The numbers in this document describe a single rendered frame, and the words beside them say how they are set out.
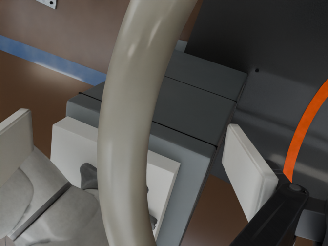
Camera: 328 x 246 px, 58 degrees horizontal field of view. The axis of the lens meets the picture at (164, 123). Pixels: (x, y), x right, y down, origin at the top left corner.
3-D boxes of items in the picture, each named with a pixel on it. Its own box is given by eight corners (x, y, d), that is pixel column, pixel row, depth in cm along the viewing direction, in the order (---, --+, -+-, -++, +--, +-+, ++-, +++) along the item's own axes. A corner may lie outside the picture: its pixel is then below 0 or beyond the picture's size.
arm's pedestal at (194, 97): (227, 155, 156) (182, 285, 88) (143, 121, 167) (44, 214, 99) (264, 66, 132) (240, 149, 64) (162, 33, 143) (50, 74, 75)
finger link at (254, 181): (263, 177, 13) (280, 178, 13) (227, 122, 20) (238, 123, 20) (251, 231, 14) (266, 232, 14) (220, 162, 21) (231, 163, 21)
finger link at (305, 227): (291, 215, 12) (362, 219, 12) (253, 158, 17) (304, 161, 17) (283, 244, 12) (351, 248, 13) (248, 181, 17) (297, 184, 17)
